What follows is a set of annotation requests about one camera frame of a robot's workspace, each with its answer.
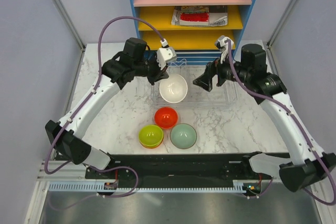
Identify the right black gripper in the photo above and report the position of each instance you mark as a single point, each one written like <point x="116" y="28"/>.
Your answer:
<point x="206" y="80"/>

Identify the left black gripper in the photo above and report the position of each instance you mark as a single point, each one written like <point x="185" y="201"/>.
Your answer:
<point x="164" y="74"/>

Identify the white bowl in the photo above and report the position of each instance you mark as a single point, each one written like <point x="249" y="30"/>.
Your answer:
<point x="173" y="89"/>

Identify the pale green bowl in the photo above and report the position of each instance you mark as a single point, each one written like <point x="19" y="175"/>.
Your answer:
<point x="183" y="136"/>

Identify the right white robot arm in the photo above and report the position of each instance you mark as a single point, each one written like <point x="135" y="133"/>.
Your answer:
<point x="308" y="163"/>

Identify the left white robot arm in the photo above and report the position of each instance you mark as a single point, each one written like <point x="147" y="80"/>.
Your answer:
<point x="66" y="134"/>

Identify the red plastic bowl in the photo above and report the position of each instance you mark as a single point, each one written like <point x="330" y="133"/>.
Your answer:
<point x="166" y="117"/>

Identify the lime green bowl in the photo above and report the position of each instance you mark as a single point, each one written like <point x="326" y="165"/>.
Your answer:
<point x="151" y="134"/>

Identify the red cover magazine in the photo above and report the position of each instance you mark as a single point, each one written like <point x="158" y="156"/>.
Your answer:
<point x="190" y="16"/>

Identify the blue shelf unit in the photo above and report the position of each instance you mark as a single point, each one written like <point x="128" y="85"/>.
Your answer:
<point x="159" y="14"/>

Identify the spiral notebook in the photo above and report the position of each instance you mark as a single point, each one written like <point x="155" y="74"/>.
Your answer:
<point x="218" y="15"/>

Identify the orange bowl under green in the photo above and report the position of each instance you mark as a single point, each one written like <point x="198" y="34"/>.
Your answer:
<point x="152" y="146"/>

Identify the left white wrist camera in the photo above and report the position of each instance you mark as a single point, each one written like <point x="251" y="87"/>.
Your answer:
<point x="164" y="56"/>

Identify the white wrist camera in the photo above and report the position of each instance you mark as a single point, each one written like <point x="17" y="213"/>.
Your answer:
<point x="224" y="45"/>
<point x="164" y="56"/>

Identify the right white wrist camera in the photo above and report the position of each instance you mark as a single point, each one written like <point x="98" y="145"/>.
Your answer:
<point x="224" y="45"/>

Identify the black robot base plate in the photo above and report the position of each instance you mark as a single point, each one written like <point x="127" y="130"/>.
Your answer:
<point x="172" y="170"/>

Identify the white slotted cable duct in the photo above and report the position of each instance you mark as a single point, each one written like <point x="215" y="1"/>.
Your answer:
<point x="103" y="187"/>

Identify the aluminium frame rail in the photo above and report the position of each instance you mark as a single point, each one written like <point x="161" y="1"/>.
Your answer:
<point x="81" y="169"/>

